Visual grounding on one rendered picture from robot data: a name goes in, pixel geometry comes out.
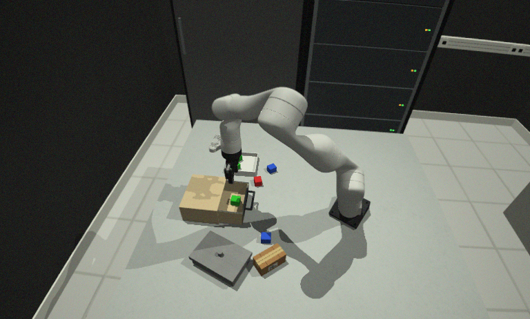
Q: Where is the blue block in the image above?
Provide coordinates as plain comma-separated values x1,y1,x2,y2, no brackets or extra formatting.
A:
267,164,277,174
261,232,271,244

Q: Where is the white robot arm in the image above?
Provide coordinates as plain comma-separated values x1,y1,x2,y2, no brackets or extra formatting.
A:
209,87,365,218

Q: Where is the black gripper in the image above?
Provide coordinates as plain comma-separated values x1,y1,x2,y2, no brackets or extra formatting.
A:
221,149,242,184

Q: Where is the brown cardboard box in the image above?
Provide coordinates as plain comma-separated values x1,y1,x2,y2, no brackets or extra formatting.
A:
253,243,286,276

